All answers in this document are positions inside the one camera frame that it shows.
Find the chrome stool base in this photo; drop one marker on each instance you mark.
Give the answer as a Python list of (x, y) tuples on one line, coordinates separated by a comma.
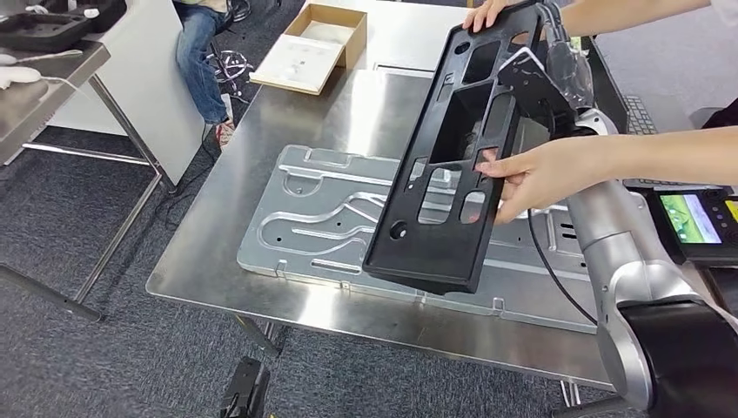
[(230, 63)]

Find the person's left forearm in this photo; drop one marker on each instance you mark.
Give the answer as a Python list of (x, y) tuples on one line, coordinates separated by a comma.
[(674, 156)]

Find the black controller with antennas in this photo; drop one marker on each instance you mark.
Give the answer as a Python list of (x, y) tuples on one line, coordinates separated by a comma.
[(686, 219)]

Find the long black plastic bracket part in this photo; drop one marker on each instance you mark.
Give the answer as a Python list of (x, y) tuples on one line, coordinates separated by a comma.
[(438, 265)]

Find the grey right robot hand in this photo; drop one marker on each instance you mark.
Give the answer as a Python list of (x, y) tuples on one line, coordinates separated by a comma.
[(568, 63)]

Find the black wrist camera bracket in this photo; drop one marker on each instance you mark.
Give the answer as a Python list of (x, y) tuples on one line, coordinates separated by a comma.
[(536, 92)]

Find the open cardboard box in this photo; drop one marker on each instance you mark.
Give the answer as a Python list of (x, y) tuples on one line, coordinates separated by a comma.
[(354, 34)]

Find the white table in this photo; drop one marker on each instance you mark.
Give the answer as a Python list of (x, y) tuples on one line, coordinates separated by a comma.
[(403, 34)]

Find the person's right forearm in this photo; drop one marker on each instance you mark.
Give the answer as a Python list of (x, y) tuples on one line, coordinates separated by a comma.
[(622, 14)]

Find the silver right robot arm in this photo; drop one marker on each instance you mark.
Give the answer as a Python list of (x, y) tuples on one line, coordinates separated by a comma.
[(617, 254)]

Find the person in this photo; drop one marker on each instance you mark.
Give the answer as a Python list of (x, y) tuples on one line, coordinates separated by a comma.
[(202, 63), (680, 153)]

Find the person's hand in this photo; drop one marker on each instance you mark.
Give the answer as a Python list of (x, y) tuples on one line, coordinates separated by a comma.
[(484, 12), (553, 173)]

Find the white flat box lid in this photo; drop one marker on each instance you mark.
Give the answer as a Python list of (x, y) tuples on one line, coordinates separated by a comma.
[(294, 63)]

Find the stamped silver metal panel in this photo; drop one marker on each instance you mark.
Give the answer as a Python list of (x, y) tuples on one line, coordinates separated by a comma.
[(311, 231)]

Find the white cabinet panel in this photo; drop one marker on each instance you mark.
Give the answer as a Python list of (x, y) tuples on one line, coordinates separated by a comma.
[(150, 86)]

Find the steel side table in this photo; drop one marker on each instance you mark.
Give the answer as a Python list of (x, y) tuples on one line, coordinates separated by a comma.
[(46, 98)]

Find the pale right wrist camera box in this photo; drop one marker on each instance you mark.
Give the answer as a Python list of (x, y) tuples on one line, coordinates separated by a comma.
[(516, 57)]

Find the stainless steel workbench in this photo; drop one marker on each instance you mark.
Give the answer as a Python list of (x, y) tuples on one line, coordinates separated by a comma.
[(346, 115)]

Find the black foam-lined case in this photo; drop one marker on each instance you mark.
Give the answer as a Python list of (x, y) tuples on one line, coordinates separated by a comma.
[(46, 29)]

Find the white rounded device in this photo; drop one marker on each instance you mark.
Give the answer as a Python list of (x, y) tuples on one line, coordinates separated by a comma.
[(17, 76)]

